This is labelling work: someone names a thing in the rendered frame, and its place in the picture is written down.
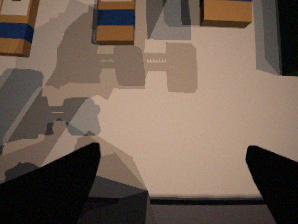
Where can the tan cardboard box with blue band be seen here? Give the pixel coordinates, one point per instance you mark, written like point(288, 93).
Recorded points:
point(17, 22)
point(116, 22)

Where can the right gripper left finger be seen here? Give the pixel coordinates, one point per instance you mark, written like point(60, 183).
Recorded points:
point(52, 194)

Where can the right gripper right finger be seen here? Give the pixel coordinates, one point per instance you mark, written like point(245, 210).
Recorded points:
point(276, 178)

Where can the cardboard pack of welding electrodes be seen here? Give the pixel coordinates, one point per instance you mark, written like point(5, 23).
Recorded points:
point(225, 13)

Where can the green rectangular block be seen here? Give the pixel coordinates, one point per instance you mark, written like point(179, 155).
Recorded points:
point(288, 21)

